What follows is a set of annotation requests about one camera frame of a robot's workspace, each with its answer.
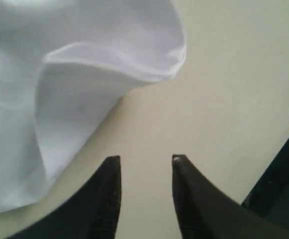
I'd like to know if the dark table edge frame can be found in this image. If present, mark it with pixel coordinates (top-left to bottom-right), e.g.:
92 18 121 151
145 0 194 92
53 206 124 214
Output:
242 138 289 230

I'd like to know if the white t-shirt red lettering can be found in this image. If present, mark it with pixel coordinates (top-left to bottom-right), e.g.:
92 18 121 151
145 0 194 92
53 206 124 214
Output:
0 0 186 213

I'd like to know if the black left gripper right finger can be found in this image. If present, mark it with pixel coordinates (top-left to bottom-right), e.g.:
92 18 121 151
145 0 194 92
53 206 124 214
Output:
172 155 286 239

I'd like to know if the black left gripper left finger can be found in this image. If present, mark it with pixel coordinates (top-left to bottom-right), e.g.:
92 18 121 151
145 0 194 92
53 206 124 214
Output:
11 156 122 239

